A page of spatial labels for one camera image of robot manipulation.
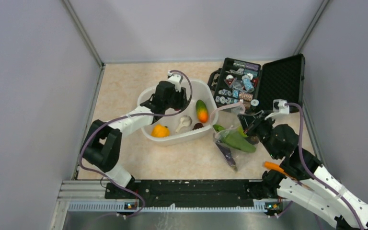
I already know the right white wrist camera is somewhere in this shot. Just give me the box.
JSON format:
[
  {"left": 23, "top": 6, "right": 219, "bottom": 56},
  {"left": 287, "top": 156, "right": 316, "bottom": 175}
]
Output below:
[{"left": 264, "top": 99, "right": 290, "bottom": 121}]

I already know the green toy leaf vegetable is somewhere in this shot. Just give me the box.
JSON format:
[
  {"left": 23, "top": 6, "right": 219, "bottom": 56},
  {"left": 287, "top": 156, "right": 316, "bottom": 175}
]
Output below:
[{"left": 213, "top": 124, "right": 256, "bottom": 153}]

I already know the green toy lime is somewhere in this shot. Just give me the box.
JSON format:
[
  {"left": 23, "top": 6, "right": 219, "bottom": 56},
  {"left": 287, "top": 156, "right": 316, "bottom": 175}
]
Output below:
[{"left": 237, "top": 126, "right": 248, "bottom": 138}]

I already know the purple toy eggplant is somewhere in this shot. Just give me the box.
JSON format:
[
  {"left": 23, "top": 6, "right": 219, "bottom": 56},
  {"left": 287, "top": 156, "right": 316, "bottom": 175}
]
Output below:
[{"left": 215, "top": 142, "right": 238, "bottom": 172}]

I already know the dark brown toy fruit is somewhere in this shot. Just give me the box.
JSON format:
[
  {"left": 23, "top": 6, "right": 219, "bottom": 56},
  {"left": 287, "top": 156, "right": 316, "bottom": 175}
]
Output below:
[{"left": 192, "top": 123, "right": 204, "bottom": 130}]

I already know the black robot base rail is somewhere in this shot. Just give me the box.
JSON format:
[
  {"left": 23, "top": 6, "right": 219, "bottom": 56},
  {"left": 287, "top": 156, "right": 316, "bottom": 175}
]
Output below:
[{"left": 104, "top": 179, "right": 281, "bottom": 208}]

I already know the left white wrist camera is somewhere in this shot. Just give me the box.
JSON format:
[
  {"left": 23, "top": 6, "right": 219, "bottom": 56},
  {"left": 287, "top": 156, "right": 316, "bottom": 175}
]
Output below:
[{"left": 167, "top": 70, "right": 184, "bottom": 92}]

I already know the orange marker pen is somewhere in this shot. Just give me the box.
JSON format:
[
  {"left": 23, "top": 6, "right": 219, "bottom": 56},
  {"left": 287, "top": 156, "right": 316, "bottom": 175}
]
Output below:
[{"left": 264, "top": 161, "right": 288, "bottom": 176}]

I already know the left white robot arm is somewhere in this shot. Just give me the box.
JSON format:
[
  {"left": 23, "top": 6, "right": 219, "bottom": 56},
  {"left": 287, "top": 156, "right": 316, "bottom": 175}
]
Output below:
[{"left": 80, "top": 81, "right": 189, "bottom": 198}]

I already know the orange toy bell pepper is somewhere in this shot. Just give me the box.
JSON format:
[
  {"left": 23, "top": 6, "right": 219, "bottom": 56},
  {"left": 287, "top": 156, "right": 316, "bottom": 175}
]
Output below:
[{"left": 151, "top": 124, "right": 170, "bottom": 138}]

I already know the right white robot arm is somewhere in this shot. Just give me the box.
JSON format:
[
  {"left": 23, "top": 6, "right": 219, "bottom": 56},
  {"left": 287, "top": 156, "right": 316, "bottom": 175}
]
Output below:
[{"left": 238, "top": 111, "right": 368, "bottom": 230}]

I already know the loose white poker chip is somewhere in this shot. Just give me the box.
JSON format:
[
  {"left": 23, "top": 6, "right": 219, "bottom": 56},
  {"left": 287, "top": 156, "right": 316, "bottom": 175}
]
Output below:
[{"left": 251, "top": 99, "right": 260, "bottom": 107}]

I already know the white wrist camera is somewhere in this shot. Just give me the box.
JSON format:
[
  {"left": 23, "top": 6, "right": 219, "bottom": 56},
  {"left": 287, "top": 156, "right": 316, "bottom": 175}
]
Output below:
[
  {"left": 167, "top": 70, "right": 184, "bottom": 92},
  {"left": 264, "top": 99, "right": 290, "bottom": 121}
]

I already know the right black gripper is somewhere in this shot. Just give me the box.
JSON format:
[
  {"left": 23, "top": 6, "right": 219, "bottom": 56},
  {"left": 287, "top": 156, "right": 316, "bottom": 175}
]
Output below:
[{"left": 237, "top": 109, "right": 279, "bottom": 159}]

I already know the clear zip top bag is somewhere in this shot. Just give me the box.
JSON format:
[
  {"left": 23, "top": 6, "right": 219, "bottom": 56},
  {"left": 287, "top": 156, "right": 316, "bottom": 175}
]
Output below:
[{"left": 209, "top": 101, "right": 256, "bottom": 172}]

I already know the black poker chip case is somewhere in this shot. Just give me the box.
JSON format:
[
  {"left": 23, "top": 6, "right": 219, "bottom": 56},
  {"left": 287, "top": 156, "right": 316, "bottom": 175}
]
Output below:
[{"left": 208, "top": 54, "right": 306, "bottom": 114}]

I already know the white toy garlic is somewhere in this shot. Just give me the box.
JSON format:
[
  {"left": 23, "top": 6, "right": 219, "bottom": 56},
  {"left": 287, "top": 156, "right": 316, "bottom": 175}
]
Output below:
[{"left": 175, "top": 115, "right": 192, "bottom": 133}]

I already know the white plastic tub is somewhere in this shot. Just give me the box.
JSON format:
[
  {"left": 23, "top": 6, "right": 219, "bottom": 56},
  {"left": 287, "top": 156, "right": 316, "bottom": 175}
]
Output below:
[{"left": 141, "top": 79, "right": 218, "bottom": 146}]

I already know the green orange toy mango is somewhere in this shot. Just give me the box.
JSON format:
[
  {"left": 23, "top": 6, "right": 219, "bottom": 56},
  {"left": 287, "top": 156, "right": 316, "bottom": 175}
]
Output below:
[{"left": 195, "top": 100, "right": 209, "bottom": 123}]

